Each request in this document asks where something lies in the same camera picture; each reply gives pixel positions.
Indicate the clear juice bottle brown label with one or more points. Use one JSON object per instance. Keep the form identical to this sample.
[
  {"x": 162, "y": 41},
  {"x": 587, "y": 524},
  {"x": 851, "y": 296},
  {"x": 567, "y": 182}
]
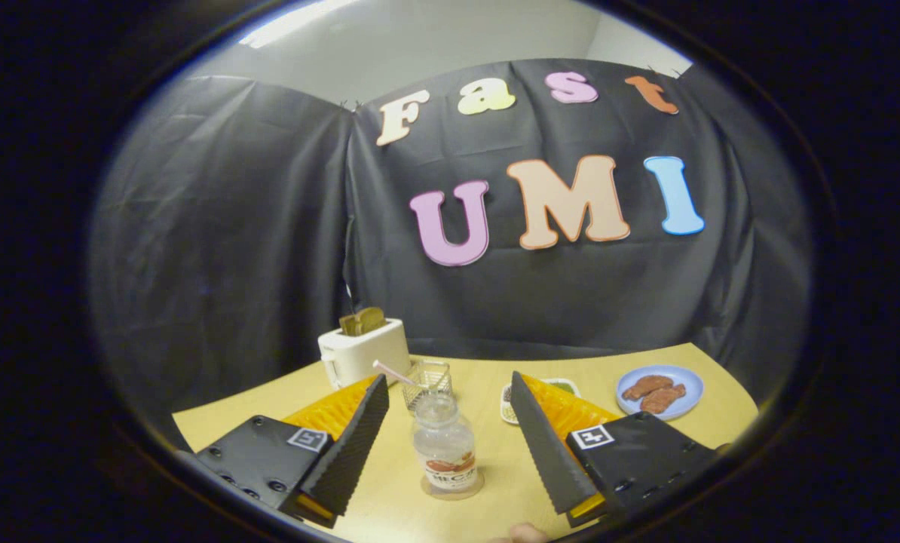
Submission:
[{"x": 444, "y": 445}]

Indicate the pink straw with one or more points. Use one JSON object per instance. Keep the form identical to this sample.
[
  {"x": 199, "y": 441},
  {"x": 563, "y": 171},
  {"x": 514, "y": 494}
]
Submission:
[{"x": 391, "y": 372}]

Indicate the brown meat piece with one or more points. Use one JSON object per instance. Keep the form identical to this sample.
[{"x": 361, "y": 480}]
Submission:
[
  {"x": 662, "y": 399},
  {"x": 646, "y": 386}
]

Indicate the wooden table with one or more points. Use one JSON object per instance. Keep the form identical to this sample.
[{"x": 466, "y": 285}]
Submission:
[{"x": 495, "y": 467}]

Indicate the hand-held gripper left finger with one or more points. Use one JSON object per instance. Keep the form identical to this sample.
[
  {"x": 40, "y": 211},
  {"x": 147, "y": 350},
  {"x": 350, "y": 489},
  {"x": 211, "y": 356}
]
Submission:
[{"x": 352, "y": 445}]

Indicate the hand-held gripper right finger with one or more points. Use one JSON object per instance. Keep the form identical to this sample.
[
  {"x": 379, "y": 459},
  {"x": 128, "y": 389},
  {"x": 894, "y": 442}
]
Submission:
[{"x": 544, "y": 445}]

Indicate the brown toast slice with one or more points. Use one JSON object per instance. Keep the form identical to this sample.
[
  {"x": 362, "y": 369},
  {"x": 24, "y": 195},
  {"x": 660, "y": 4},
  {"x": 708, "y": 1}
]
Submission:
[
  {"x": 373, "y": 320},
  {"x": 350, "y": 324}
]

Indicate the blue plate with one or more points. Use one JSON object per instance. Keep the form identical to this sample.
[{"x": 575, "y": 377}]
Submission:
[{"x": 684, "y": 381}]

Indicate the black backdrop cloth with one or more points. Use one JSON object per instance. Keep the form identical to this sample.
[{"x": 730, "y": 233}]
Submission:
[{"x": 254, "y": 249}]

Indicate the small white dish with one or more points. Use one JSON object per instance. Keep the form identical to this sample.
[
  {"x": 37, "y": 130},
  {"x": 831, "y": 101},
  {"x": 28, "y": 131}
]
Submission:
[{"x": 505, "y": 413}]

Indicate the white toaster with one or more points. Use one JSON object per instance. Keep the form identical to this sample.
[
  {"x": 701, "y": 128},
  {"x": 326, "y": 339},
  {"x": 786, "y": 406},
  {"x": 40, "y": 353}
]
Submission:
[{"x": 359, "y": 354}]

